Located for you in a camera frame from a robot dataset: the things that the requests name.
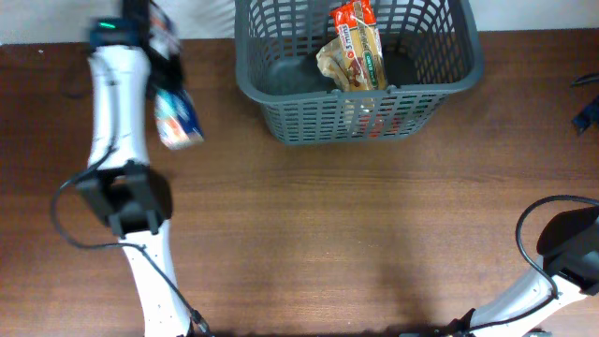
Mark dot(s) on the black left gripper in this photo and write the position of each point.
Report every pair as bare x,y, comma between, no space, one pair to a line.
172,76

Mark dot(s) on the Kleenex tissue multipack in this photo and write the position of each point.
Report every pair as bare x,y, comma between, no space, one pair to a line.
176,119

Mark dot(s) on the beige snack bag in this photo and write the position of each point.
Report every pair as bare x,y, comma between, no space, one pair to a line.
331,64

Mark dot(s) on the spaghetti pasta packet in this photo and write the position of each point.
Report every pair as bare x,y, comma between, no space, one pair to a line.
362,53

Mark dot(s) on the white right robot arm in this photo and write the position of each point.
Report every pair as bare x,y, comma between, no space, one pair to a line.
566,272

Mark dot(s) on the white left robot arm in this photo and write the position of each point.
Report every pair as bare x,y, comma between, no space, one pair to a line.
135,56

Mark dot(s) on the grey plastic basket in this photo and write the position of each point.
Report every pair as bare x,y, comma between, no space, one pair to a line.
431,50

